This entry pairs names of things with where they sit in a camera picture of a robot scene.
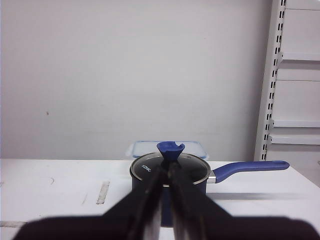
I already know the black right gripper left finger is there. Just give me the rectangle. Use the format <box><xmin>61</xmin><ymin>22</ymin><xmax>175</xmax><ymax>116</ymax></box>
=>
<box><xmin>21</xmin><ymin>167</ymin><xmax>166</xmax><ymax>240</ymax></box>

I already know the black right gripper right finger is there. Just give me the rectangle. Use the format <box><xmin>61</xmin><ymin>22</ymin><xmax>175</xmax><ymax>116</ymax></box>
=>
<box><xmin>168</xmin><ymin>164</ymin><xmax>316</xmax><ymax>240</ymax></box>

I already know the dark blue saucepan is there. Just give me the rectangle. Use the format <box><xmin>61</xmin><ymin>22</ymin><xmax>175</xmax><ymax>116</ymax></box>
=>
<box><xmin>129</xmin><ymin>159</ymin><xmax>290</xmax><ymax>228</ymax></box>

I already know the glass pot lid blue knob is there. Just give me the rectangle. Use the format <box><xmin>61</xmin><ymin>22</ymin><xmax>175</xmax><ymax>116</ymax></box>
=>
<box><xmin>129</xmin><ymin>141</ymin><xmax>211</xmax><ymax>185</ymax></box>

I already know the clear plastic container blue rim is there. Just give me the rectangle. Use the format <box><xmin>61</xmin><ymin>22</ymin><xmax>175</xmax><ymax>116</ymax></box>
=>
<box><xmin>125</xmin><ymin>140</ymin><xmax>208</xmax><ymax>160</ymax></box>

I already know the white slotted shelving rack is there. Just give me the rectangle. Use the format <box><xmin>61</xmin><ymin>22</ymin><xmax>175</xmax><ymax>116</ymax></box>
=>
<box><xmin>253</xmin><ymin>0</ymin><xmax>320</xmax><ymax>163</ymax></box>

